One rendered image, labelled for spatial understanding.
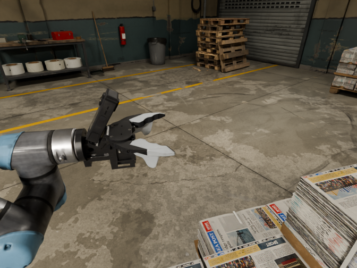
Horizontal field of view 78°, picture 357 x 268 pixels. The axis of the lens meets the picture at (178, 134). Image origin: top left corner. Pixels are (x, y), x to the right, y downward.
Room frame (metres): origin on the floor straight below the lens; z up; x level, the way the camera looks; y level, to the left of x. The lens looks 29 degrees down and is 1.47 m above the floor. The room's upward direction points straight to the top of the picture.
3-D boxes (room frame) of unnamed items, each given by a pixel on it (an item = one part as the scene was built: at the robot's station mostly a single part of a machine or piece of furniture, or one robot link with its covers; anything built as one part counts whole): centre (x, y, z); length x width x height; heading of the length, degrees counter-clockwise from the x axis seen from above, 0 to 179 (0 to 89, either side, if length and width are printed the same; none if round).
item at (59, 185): (0.37, 0.31, 1.12); 0.11 x 0.08 x 0.11; 11
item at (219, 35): (7.07, -1.27, 0.65); 1.33 x 0.94 x 1.30; 132
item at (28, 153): (0.39, 0.31, 1.21); 0.11 x 0.08 x 0.09; 101
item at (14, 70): (5.33, 3.12, 0.55); 1.80 x 0.70 x 1.09; 128
